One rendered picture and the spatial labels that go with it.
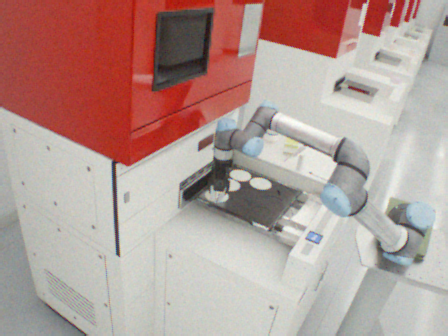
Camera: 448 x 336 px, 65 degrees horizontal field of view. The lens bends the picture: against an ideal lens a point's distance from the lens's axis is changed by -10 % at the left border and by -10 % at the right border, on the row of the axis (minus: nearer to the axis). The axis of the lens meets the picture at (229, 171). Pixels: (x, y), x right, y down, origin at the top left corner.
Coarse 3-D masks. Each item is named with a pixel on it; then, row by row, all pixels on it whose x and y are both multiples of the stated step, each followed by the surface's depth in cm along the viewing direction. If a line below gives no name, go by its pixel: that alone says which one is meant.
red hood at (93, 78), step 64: (0, 0) 117; (64, 0) 103; (128, 0) 92; (192, 0) 112; (256, 0) 148; (0, 64) 132; (64, 64) 113; (128, 64) 100; (192, 64) 126; (64, 128) 125; (128, 128) 109; (192, 128) 141
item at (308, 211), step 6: (306, 204) 173; (312, 204) 174; (318, 204) 175; (300, 210) 169; (306, 210) 169; (312, 210) 170; (300, 216) 165; (306, 216) 165; (312, 216) 166; (294, 228) 157; (282, 240) 152; (288, 240) 151; (294, 240) 150
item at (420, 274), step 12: (360, 228) 172; (360, 240) 164; (372, 240) 165; (432, 240) 170; (444, 240) 171; (360, 252) 157; (372, 252) 158; (432, 252) 162; (444, 252) 163; (372, 264) 151; (384, 264) 152; (396, 264) 152; (420, 264) 154; (432, 264) 155; (444, 264) 155; (396, 276) 148; (408, 276) 147; (420, 276) 147; (432, 276) 148; (444, 276) 149; (432, 288) 145; (444, 288) 142
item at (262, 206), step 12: (240, 168) 190; (204, 192) 168; (228, 192) 170; (240, 192) 172; (252, 192) 173; (264, 192) 174; (276, 192) 175; (288, 192) 177; (216, 204) 161; (228, 204) 163; (240, 204) 164; (252, 204) 165; (264, 204) 166; (276, 204) 167; (252, 216) 157; (264, 216) 158; (276, 216) 159
